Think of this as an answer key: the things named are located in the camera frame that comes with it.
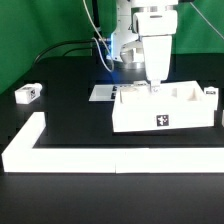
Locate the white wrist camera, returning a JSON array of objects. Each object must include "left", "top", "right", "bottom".
[{"left": 133, "top": 10, "right": 177, "bottom": 36}]

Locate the white cable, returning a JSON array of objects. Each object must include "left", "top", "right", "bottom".
[{"left": 81, "top": 0, "right": 116, "bottom": 74}]

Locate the white square tabletop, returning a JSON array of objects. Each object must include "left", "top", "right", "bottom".
[{"left": 112, "top": 81, "right": 214, "bottom": 132}]

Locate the green backdrop curtain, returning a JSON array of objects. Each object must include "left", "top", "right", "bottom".
[{"left": 0, "top": 0, "right": 224, "bottom": 94}]

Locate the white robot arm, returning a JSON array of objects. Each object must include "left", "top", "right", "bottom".
[{"left": 111, "top": 0, "right": 179, "bottom": 92}]

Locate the white U-shaped fence wall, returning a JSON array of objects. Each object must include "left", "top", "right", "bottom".
[{"left": 2, "top": 112, "right": 224, "bottom": 174}]

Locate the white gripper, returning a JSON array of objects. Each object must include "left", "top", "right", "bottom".
[{"left": 142, "top": 35, "right": 172, "bottom": 92}]

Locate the white marker sheet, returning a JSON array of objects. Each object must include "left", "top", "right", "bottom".
[{"left": 88, "top": 83, "right": 136, "bottom": 102}]

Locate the black cable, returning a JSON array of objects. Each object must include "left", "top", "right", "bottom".
[{"left": 33, "top": 39, "right": 95, "bottom": 66}]

